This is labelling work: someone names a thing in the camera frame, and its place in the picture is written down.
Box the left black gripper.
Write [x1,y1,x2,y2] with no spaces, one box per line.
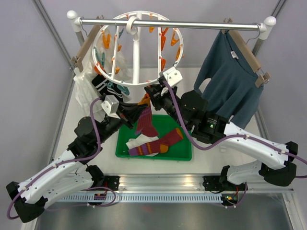
[95,100,148,144]

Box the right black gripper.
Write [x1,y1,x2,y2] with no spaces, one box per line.
[145,83,189,131]

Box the purple orange sock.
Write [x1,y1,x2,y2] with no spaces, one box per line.
[135,94,159,138]

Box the teal front clothes peg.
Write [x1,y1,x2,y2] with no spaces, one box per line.
[117,85,130,95]

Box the black sock with white stripes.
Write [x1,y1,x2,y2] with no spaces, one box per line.
[91,75,109,95]

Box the maroon orange sock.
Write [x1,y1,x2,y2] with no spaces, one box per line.
[136,127,184,154]

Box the white round clip hanger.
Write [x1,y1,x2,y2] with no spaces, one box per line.
[100,11,184,87]

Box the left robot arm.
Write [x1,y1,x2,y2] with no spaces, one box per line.
[6,98,146,223]

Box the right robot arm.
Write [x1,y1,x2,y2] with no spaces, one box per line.
[145,84,298,191]

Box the white garment on hanger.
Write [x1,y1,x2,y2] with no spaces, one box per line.
[73,28,131,114]

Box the left beige wooden hanger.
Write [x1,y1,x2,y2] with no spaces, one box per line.
[71,25,102,72]

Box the beige wooden hanger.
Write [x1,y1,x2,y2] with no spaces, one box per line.
[71,25,102,72]
[222,30,271,88]

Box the blue sweater on hanger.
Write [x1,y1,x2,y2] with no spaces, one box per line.
[194,32,264,128]

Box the right beige wooden hanger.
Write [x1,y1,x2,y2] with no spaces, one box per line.
[222,30,271,88]

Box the green plastic tray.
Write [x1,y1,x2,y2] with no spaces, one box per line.
[115,115,192,161]

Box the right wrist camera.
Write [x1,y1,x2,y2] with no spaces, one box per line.
[158,67,183,96]

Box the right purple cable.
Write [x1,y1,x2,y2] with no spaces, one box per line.
[163,80,307,179]

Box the purple cable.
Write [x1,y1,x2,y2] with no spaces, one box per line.
[163,80,307,179]
[6,97,107,220]

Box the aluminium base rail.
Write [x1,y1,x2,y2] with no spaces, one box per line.
[35,173,295,192]

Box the white slotted cable duct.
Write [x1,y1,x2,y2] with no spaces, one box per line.
[60,193,223,204]

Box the silver clothes rail bar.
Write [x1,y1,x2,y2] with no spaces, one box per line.
[67,10,277,40]

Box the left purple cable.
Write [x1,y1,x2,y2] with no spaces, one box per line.
[6,97,107,220]

